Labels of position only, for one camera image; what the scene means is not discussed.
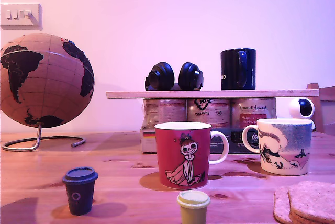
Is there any tin can with red label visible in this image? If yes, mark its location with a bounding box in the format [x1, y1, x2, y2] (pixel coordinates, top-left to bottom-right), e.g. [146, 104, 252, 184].
[231, 98, 277, 129]

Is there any small dark blue lidded cup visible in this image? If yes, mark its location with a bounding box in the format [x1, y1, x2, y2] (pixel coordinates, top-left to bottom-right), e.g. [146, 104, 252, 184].
[62, 166, 99, 216]

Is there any cork globe with black continents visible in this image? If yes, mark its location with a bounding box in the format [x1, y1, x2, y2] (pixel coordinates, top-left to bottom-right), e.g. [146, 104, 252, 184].
[0, 33, 95, 130]

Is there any black over-ear headphones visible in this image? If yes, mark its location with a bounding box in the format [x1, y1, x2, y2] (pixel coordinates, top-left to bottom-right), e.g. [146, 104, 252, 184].
[145, 61, 204, 92]

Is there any dark blue ceramic mug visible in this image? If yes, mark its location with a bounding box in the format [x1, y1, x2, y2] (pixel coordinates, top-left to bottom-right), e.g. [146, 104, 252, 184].
[220, 48, 256, 91]

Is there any silver tin can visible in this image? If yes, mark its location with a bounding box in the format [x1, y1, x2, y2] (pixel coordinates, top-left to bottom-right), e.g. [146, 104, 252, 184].
[142, 98, 187, 130]
[186, 98, 232, 128]

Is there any white wall light switch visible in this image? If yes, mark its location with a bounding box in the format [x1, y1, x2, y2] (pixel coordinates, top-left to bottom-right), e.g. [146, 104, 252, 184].
[0, 3, 43, 30]

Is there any metal wire globe stand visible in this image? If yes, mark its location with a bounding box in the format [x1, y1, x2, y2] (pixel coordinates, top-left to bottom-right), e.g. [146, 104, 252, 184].
[1, 123, 86, 152]

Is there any red cartoon girl mug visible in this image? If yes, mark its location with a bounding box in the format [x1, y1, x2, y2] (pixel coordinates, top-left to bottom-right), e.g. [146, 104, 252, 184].
[154, 122, 230, 191]

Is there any small yellow lidded cup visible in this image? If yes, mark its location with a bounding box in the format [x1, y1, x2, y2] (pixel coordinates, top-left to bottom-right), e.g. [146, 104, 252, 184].
[176, 191, 211, 224]

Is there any white and blue cartoon mug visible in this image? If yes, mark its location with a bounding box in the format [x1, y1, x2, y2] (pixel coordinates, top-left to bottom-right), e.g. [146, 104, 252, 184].
[242, 118, 314, 176]

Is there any white round security camera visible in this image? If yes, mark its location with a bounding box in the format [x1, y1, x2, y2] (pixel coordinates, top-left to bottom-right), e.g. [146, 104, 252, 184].
[288, 97, 317, 132]

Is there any pale wooden board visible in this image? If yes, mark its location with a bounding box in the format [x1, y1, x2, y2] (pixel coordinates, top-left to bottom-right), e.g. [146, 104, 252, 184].
[106, 89, 320, 100]

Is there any dark printed cardboard tray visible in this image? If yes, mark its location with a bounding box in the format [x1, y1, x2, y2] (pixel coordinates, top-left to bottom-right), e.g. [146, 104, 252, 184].
[140, 122, 262, 154]

